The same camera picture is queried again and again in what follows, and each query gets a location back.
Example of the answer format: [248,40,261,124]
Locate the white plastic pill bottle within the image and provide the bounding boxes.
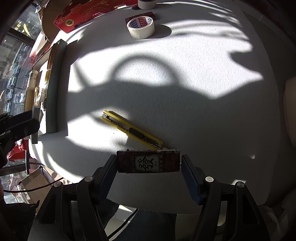
[27,70,39,91]

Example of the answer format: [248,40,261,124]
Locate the red patterned small box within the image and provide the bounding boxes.
[117,150,181,174]

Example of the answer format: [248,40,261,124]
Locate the yellow utility knife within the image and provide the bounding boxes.
[100,110,169,150]

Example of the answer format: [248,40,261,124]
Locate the small white rectangular box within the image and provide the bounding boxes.
[31,105,43,144]

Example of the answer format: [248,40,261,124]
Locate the large brown tape roll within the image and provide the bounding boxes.
[47,43,59,70]

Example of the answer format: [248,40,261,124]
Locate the white open tray box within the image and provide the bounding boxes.
[24,39,67,137]

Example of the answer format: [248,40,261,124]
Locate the red cardboard fruit box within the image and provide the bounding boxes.
[42,0,137,39]

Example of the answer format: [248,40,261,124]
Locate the white tape roll blue label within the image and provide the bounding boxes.
[126,16,155,40]

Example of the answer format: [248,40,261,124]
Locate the dark red flat card box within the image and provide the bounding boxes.
[125,11,156,23]

